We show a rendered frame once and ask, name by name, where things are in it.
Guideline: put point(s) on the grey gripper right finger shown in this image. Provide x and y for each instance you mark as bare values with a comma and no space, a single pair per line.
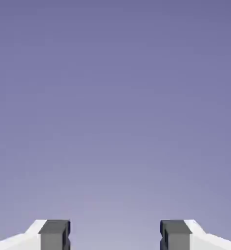
177,237

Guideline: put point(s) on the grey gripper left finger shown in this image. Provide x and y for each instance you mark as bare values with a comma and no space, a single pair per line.
51,237

